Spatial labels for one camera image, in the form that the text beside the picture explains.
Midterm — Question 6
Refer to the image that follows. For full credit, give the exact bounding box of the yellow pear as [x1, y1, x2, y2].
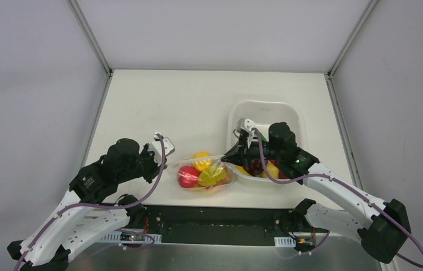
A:
[193, 151, 213, 172]

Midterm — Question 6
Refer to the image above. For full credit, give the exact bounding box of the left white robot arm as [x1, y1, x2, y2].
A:
[7, 133, 175, 270]

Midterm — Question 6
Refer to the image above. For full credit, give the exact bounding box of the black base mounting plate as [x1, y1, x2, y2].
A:
[126, 205, 314, 246]

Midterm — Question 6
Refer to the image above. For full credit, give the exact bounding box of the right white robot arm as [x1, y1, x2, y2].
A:
[221, 122, 411, 264]

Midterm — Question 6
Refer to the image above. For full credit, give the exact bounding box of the white plastic basket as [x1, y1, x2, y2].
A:
[226, 99, 307, 188]

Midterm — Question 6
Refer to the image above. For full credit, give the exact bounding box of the red apple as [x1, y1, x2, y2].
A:
[177, 165, 200, 188]

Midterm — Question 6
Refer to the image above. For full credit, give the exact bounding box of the large yellow banana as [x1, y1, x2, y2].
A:
[236, 166, 251, 176]

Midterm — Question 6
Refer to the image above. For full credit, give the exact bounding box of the yellow potato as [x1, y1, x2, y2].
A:
[261, 161, 280, 180]

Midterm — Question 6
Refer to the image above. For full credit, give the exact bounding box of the clear zip top bag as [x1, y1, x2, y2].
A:
[170, 151, 236, 194]

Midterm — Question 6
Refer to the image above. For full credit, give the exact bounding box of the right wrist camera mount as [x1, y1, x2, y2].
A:
[233, 118, 262, 147]

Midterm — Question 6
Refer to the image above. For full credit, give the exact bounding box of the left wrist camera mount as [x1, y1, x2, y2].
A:
[148, 132, 176, 165]

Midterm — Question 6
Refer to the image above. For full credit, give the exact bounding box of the purple grape bunch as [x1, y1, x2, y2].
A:
[249, 160, 264, 177]

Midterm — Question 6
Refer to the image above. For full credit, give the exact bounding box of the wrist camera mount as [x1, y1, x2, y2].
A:
[148, 132, 176, 165]
[233, 118, 262, 147]

